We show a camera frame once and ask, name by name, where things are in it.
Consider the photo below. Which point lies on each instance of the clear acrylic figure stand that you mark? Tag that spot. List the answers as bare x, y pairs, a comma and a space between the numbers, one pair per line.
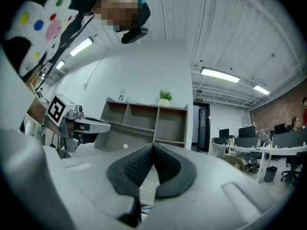
121, 96

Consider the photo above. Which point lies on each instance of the green exit sign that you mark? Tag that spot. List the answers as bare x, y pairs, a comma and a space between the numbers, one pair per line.
199, 100

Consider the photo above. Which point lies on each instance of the laptop with stickers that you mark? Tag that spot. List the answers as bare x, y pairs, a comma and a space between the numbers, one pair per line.
263, 134

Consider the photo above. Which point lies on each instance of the white office desk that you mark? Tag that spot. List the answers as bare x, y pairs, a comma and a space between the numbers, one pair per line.
239, 148

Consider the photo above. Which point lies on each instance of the white plastic-wrapped packet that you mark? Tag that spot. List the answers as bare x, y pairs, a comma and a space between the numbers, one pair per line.
146, 210

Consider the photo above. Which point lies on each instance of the dark desk partition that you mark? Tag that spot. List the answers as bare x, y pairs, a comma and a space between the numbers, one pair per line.
290, 138
244, 142

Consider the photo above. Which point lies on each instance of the black swivel chair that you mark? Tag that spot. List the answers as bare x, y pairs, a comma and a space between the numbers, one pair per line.
291, 162

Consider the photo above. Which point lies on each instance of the black monitor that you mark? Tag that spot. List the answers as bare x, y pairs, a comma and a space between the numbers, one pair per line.
279, 128
247, 131
223, 133

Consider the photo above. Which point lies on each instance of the dark waste bin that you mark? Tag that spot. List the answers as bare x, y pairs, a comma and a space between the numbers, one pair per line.
271, 174

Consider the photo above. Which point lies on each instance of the black shirt with plush patch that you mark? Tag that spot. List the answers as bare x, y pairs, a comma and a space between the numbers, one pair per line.
36, 32

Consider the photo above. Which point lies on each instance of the potted green plant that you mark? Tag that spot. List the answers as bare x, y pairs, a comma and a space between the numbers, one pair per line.
164, 102

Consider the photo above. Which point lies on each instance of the grey open shelf unit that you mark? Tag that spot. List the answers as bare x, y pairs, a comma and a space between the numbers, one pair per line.
124, 134

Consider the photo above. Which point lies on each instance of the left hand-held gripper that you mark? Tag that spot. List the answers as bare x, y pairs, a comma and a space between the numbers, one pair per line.
56, 109

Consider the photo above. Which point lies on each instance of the black framed door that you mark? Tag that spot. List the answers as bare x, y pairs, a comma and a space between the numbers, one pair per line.
202, 128

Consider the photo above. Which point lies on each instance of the person's white trousers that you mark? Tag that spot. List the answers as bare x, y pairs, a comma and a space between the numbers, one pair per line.
12, 92

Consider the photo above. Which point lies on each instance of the person's left hand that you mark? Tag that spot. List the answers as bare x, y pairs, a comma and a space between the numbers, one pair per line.
70, 129

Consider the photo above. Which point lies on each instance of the black head-mounted camera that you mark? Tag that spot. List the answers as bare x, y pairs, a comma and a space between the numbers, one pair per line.
134, 36

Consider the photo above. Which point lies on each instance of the person's face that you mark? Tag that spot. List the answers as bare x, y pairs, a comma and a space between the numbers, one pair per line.
115, 8

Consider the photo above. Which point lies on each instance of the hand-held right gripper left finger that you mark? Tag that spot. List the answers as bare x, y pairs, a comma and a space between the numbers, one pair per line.
84, 188

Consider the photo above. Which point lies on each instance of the long ceiling light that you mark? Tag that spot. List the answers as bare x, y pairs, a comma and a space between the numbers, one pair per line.
81, 46
60, 65
219, 74
261, 89

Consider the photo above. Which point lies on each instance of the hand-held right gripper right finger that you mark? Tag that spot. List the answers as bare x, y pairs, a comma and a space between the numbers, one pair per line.
216, 195

